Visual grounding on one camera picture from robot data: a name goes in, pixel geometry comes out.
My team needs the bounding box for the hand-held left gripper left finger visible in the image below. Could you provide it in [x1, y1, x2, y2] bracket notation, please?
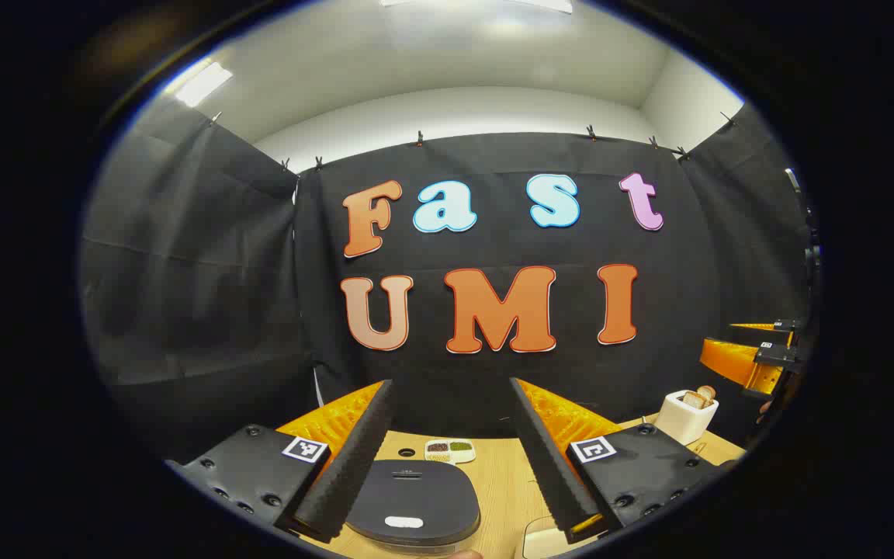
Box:
[166, 379, 397, 544]

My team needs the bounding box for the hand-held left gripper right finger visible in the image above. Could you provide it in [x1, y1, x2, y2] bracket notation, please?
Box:
[509, 377, 747, 544]

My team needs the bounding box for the dark grey rice cooker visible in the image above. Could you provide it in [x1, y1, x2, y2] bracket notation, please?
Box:
[345, 460, 482, 557]

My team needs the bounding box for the white toaster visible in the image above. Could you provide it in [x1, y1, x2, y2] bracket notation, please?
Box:
[654, 390, 719, 446]

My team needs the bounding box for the white divided grain dish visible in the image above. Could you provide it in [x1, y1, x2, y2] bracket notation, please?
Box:
[424, 439, 476, 465]

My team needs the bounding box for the black backdrop cloth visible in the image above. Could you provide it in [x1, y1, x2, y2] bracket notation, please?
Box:
[78, 97, 816, 467]

